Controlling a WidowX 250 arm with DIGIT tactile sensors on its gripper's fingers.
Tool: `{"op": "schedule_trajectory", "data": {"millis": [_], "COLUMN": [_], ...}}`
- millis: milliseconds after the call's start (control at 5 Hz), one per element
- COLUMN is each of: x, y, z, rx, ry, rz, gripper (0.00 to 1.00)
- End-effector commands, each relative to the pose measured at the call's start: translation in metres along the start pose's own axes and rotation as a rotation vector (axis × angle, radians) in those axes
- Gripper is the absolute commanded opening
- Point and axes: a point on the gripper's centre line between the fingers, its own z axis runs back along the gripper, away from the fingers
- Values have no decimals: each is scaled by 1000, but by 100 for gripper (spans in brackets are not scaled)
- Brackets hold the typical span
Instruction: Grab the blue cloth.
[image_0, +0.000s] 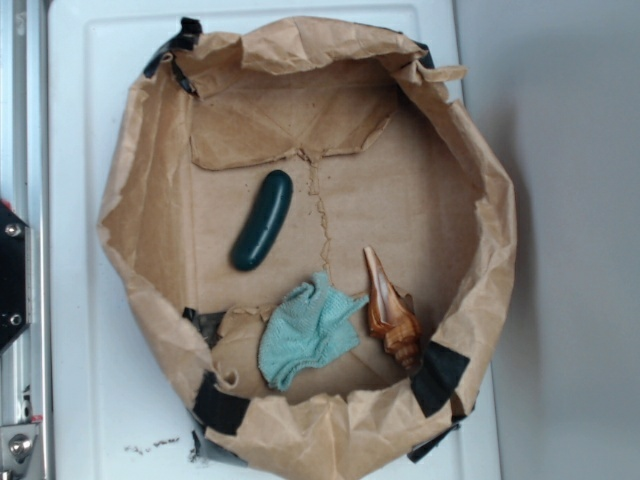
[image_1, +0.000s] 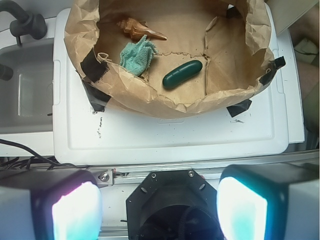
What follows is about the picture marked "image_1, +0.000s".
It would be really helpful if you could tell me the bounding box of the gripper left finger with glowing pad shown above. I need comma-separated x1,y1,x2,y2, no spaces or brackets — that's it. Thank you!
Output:
0,168,103,240

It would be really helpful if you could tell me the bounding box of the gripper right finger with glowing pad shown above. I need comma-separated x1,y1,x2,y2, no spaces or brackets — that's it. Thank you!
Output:
216,163,320,240

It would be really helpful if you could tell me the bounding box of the blue-green knitted cloth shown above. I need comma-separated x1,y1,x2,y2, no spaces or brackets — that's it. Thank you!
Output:
119,35,158,76

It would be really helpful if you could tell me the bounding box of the white plastic bin lid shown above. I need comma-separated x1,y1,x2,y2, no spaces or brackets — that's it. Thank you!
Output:
52,9,289,165

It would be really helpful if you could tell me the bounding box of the grey toy sink basin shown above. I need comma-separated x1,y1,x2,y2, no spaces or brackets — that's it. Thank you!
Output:
0,38,54,134

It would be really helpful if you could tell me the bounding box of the dark green toy cucumber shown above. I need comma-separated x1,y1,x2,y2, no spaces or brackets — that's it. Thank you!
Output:
162,60,203,90

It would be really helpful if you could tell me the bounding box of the crumpled brown paper liner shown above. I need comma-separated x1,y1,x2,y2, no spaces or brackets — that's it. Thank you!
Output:
64,0,275,119

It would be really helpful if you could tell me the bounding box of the dark grey toy faucet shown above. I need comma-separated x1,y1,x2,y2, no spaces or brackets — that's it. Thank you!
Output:
0,0,48,47

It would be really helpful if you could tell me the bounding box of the brown spiral seashell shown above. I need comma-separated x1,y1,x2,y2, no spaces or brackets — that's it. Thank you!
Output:
116,17,168,40

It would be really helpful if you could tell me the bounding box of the aluminium frame rail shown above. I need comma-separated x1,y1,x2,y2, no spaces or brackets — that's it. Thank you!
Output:
88,149,320,187

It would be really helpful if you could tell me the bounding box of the black cable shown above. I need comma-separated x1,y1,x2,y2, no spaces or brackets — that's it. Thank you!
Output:
0,138,88,171

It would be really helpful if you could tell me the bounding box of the black octagonal mount plate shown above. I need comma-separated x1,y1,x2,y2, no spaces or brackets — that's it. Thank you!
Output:
126,169,224,240

